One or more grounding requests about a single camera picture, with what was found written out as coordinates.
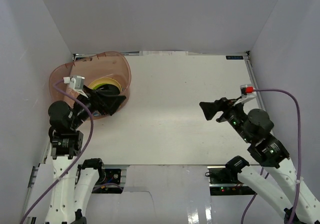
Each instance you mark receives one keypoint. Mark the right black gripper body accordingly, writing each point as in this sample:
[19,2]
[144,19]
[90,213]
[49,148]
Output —
[233,115]

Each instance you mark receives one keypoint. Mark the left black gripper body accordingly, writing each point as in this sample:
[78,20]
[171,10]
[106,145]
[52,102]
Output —
[99,103]

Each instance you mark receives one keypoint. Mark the glossy black plate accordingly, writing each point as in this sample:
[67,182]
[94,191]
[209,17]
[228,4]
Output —
[111,90]

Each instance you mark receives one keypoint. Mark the lime green plate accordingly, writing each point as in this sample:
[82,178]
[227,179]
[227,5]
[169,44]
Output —
[104,81]

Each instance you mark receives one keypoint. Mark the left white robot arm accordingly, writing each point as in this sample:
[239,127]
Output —
[74,182]

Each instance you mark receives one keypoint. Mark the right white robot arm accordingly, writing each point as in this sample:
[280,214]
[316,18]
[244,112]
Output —
[290,198]

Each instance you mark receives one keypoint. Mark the pink translucent plastic bin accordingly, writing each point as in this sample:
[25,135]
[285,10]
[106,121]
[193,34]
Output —
[105,65]

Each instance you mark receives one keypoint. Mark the blue table label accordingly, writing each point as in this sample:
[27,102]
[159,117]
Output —
[230,57]

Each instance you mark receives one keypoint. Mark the papers at table back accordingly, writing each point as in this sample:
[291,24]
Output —
[163,53]

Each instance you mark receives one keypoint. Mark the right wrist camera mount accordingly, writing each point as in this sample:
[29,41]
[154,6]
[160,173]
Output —
[247,94]

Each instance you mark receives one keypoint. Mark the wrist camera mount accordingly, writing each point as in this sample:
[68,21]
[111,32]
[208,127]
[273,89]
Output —
[247,94]
[75,86]

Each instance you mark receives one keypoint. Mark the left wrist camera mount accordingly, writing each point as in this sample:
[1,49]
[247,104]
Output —
[75,86]

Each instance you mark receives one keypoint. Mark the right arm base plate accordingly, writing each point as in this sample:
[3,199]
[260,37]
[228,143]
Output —
[223,182]

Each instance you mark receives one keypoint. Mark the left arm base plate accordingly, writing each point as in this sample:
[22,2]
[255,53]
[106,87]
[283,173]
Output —
[110,177]

